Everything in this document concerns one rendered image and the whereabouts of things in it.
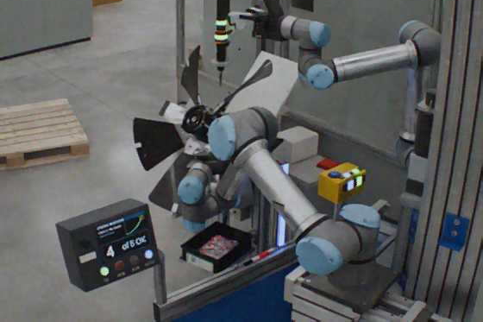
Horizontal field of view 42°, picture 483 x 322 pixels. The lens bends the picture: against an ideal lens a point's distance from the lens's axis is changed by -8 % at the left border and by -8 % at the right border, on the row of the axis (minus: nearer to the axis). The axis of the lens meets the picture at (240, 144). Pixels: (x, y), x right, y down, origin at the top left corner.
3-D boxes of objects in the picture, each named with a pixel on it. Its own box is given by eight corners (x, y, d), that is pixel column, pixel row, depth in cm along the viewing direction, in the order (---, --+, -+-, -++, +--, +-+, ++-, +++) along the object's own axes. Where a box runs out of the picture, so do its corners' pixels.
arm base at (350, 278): (385, 273, 193) (390, 246, 189) (361, 297, 182) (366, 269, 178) (343, 257, 202) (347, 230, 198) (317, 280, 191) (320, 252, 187)
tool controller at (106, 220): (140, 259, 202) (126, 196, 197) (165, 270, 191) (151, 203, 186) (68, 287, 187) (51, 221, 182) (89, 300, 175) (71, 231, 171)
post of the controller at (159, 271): (162, 298, 210) (159, 248, 202) (167, 302, 208) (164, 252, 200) (154, 301, 208) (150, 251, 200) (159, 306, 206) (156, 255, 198)
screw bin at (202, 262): (216, 236, 255) (216, 220, 253) (253, 249, 247) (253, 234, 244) (180, 261, 239) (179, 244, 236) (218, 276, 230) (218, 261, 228)
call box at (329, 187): (345, 185, 261) (347, 161, 256) (363, 194, 254) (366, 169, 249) (316, 198, 251) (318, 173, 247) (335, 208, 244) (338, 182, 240)
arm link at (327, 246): (370, 243, 175) (249, 97, 194) (335, 266, 166) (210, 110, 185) (348, 266, 183) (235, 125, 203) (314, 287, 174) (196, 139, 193)
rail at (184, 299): (341, 230, 265) (343, 214, 262) (348, 235, 262) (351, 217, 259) (153, 319, 212) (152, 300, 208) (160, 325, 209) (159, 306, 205)
